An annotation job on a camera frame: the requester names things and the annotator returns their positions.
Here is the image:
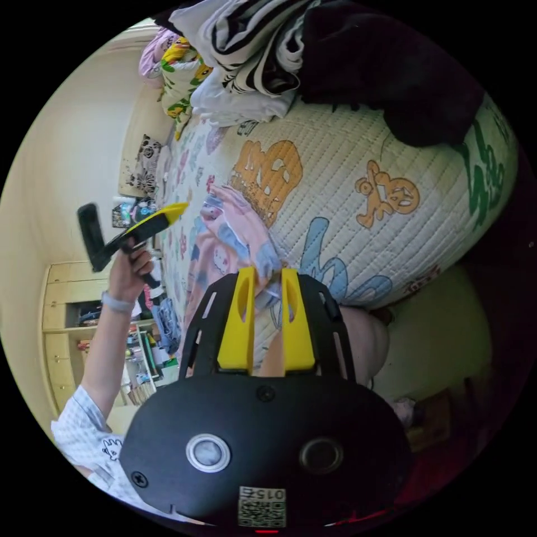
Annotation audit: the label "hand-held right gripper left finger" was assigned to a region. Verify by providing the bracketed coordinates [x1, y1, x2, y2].
[216, 266, 256, 373]

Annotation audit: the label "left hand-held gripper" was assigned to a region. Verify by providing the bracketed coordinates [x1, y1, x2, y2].
[97, 202, 190, 289]

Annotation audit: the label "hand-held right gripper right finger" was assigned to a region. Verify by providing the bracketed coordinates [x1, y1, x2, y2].
[281, 267, 316, 371]

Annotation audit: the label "pink pajama pants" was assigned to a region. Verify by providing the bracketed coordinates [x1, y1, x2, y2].
[182, 184, 290, 336]

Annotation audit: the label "person's left forearm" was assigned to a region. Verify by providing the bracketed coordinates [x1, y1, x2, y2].
[79, 291, 137, 403]

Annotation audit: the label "person's left hand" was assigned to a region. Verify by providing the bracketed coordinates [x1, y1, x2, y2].
[108, 242, 155, 304]

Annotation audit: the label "cushion with black floral print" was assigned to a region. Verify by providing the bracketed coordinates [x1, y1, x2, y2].
[119, 134, 165, 199]

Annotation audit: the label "cluttered shelf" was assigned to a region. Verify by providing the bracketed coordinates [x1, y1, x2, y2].
[120, 318, 178, 406]

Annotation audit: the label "yellow floral rolled blanket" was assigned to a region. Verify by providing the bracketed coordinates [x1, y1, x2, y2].
[158, 36, 214, 142]

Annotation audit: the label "light wooden cupboard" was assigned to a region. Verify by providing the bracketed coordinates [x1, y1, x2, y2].
[41, 261, 129, 417]

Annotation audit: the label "pink pillow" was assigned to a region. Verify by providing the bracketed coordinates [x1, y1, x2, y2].
[138, 26, 182, 90]

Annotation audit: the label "bed with printed quilt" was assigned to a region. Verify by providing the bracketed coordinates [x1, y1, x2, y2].
[154, 93, 521, 378]

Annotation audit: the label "person's body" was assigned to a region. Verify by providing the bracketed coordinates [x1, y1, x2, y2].
[50, 305, 392, 521]

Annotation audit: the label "pile of clothes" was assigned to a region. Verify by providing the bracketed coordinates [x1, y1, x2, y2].
[167, 0, 487, 148]

